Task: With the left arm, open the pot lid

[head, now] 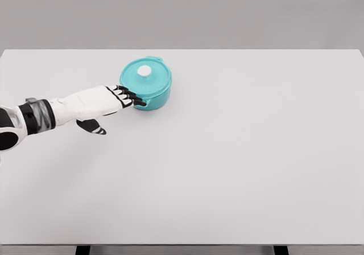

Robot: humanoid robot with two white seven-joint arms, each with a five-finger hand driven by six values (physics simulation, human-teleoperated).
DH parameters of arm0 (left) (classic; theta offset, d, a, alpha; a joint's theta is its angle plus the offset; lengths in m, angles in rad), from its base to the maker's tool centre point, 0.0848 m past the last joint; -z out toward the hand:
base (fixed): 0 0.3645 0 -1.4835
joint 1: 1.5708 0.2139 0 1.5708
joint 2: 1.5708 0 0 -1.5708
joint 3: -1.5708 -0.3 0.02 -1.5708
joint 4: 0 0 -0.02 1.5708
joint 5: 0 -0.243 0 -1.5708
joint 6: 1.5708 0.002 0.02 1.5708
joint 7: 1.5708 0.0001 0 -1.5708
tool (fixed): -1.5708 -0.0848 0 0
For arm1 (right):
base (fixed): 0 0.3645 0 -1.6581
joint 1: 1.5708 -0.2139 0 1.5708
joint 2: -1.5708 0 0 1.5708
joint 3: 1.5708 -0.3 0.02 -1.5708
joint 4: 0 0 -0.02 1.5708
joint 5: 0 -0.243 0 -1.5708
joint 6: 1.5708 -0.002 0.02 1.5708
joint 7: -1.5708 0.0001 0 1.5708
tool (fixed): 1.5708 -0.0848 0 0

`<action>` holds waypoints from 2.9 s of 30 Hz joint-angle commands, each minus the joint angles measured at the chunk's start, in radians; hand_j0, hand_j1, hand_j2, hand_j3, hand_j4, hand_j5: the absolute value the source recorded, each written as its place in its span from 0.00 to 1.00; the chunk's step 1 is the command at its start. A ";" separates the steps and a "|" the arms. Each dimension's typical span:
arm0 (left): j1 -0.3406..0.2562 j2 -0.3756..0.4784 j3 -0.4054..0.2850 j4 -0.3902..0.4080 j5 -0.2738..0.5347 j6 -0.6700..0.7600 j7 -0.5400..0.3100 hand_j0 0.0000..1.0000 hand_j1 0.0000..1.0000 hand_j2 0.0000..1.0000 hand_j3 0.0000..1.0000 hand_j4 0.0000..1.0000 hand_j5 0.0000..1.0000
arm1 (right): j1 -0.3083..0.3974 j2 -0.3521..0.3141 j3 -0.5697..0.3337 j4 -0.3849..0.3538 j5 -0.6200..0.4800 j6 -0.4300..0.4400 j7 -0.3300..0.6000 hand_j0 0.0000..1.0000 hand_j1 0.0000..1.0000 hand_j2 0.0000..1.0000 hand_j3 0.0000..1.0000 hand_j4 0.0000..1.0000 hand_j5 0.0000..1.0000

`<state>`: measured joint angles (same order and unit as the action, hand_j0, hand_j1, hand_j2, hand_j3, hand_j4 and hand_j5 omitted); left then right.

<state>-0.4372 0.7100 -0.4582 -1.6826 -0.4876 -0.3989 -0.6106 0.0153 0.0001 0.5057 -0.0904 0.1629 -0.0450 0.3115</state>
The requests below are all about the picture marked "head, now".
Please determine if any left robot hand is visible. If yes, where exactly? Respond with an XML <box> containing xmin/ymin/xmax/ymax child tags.
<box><xmin>72</xmin><ymin>84</ymin><xmax>148</xmax><ymax>135</ymax></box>

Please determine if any teal lid with white knob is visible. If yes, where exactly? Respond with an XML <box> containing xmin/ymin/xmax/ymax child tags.
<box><xmin>119</xmin><ymin>57</ymin><xmax>172</xmax><ymax>100</ymax></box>

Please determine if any teal pot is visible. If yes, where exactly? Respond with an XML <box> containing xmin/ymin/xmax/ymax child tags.
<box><xmin>119</xmin><ymin>55</ymin><xmax>172</xmax><ymax>111</ymax></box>

